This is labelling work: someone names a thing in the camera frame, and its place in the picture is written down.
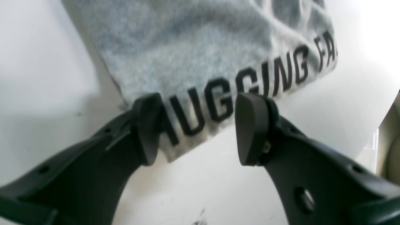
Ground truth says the image-right left gripper right finger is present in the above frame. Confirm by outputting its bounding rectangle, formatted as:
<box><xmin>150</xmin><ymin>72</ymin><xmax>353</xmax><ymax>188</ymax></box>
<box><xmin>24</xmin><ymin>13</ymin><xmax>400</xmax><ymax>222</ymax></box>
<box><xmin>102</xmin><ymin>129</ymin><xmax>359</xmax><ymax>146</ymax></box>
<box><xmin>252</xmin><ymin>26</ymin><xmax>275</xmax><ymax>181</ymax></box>
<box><xmin>235</xmin><ymin>92</ymin><xmax>400</xmax><ymax>225</ymax></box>

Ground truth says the grey t-shirt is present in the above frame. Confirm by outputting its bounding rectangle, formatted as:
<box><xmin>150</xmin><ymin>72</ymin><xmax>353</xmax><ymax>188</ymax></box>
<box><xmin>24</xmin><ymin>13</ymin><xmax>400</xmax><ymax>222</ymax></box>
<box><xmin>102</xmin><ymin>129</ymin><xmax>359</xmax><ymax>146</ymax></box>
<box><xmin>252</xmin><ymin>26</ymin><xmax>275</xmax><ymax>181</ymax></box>
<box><xmin>63</xmin><ymin>0</ymin><xmax>338</xmax><ymax>162</ymax></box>

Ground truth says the image-right left gripper left finger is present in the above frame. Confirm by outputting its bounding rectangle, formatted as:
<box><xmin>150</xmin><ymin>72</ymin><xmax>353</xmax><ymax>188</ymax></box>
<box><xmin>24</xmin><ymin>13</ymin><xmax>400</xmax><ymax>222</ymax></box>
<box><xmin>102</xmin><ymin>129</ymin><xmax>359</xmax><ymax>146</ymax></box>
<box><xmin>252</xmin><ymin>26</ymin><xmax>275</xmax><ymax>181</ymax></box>
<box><xmin>0</xmin><ymin>93</ymin><xmax>164</xmax><ymax>225</ymax></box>

